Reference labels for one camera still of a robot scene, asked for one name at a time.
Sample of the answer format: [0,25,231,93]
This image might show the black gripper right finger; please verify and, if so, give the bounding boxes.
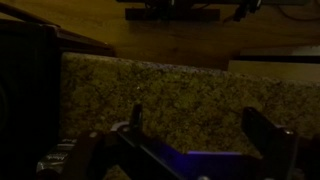
[241,106,320,180]

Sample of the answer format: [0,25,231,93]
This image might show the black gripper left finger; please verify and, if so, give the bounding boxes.
[71,103,184,180]

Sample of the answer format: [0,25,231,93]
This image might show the dark bar on floor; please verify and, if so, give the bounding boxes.
[125,7,221,22]

